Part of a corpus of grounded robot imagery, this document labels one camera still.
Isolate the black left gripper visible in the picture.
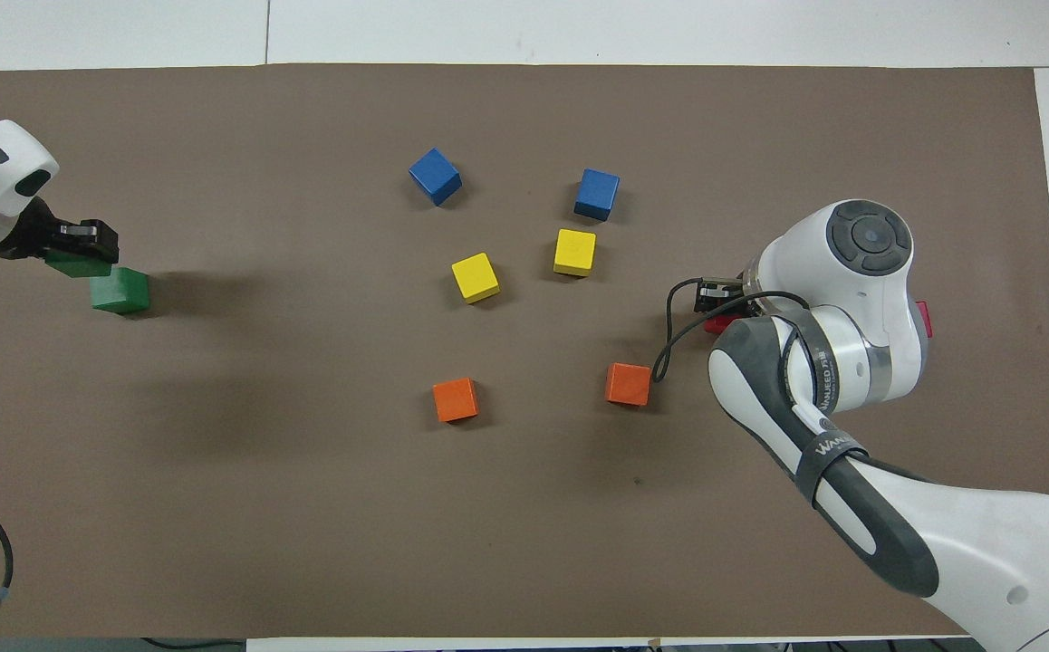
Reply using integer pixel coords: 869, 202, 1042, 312
0, 195, 119, 265

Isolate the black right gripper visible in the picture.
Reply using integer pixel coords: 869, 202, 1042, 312
694, 274, 750, 315

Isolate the green wooden block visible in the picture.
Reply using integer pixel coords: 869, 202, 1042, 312
43, 249, 114, 279
90, 266, 151, 316

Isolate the orange wooden block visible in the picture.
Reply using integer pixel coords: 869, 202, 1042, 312
432, 377, 480, 424
604, 362, 652, 408

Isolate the yellow wooden block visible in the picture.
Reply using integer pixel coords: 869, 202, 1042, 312
553, 228, 598, 278
450, 252, 502, 304

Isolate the blue wooden block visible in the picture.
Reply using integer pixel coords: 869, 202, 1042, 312
409, 148, 464, 207
573, 168, 621, 223

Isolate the brown table mat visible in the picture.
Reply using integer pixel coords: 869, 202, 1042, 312
0, 63, 1049, 638

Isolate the black floor cable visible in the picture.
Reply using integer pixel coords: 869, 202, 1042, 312
140, 637, 246, 651

